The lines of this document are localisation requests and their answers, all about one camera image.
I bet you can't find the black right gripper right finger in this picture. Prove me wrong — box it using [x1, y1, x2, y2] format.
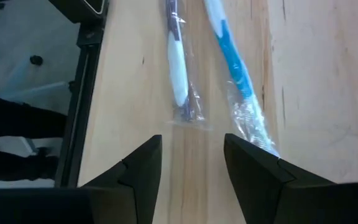
[224, 133, 337, 224]

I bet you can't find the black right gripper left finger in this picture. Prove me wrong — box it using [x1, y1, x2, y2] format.
[82, 134, 163, 224]

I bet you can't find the blue white toothbrush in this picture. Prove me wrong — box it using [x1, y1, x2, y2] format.
[203, 0, 281, 158]

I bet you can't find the purple white wrapped toothbrush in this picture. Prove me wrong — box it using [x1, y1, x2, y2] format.
[165, 0, 213, 130]

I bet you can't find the black horizontal bar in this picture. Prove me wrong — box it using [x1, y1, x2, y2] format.
[0, 89, 68, 138]
[0, 145, 59, 182]

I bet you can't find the black round knob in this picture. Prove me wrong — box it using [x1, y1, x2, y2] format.
[29, 55, 44, 67]

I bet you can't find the black box silver edge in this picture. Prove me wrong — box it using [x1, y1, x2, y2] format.
[47, 0, 109, 24]

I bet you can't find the black aluminium table frame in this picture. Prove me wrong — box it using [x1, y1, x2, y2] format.
[54, 18, 110, 189]

